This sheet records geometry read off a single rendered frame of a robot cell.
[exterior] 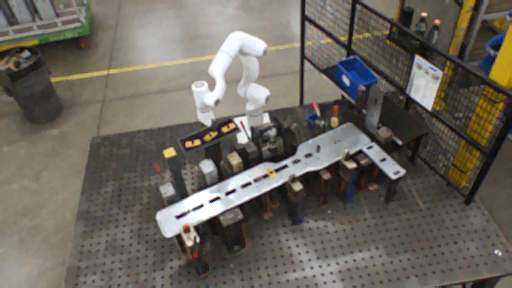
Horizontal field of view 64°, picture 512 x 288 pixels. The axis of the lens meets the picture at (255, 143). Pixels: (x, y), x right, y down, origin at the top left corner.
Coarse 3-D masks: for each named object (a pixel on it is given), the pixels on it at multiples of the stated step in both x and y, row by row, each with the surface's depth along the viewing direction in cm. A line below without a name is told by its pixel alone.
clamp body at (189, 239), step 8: (192, 232) 211; (184, 240) 209; (192, 240) 208; (192, 248) 209; (200, 248) 212; (192, 256) 214; (200, 256) 220; (192, 264) 237; (200, 264) 225; (208, 264) 237; (200, 272) 229; (208, 272) 233
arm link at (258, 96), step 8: (248, 88) 267; (256, 88) 265; (264, 88) 266; (248, 96) 267; (256, 96) 264; (264, 96) 263; (248, 104) 280; (256, 104) 268; (264, 104) 267; (248, 112) 280; (256, 112) 278
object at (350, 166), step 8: (344, 168) 241; (352, 168) 236; (344, 176) 245; (352, 176) 242; (344, 184) 251; (352, 184) 247; (344, 192) 254; (352, 192) 254; (344, 200) 258; (352, 200) 259
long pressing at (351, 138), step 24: (312, 144) 257; (336, 144) 255; (360, 144) 254; (264, 168) 246; (288, 168) 245; (312, 168) 244; (216, 192) 236; (240, 192) 235; (168, 216) 227; (192, 216) 226
